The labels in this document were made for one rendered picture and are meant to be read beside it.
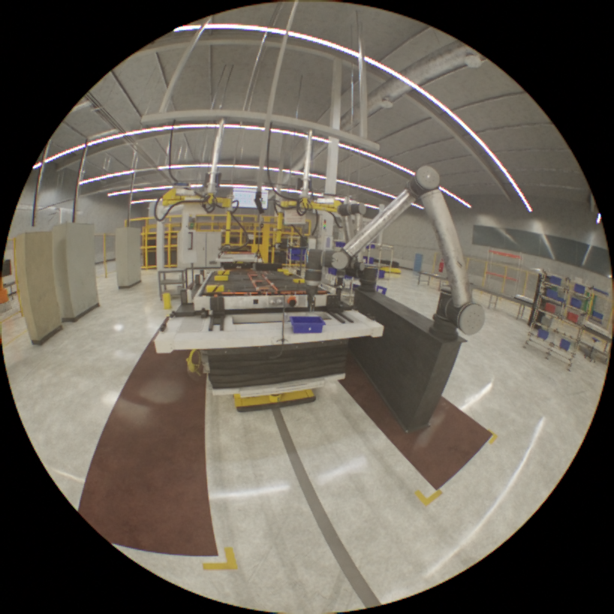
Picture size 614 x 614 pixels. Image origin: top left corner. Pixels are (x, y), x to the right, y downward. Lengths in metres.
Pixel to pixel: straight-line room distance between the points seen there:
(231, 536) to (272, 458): 0.67
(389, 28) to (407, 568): 11.49
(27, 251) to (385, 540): 5.48
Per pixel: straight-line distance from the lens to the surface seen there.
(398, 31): 10.41
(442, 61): 8.16
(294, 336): 1.45
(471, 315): 1.38
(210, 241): 11.84
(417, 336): 1.83
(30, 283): 4.77
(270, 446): 1.76
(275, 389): 1.62
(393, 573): 1.53
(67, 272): 5.46
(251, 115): 3.44
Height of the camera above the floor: 1.42
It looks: 16 degrees down
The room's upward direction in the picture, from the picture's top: 5 degrees clockwise
